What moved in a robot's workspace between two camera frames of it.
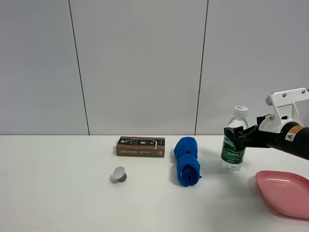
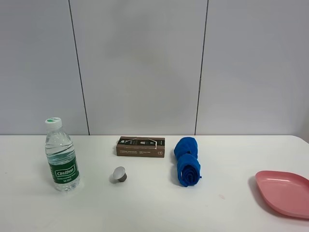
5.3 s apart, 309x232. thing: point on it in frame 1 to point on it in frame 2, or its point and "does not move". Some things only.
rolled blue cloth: [188, 164] does not move
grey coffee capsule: [119, 174] does not move
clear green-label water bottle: [232, 158] to [62, 157]
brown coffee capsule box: [144, 147] does not move
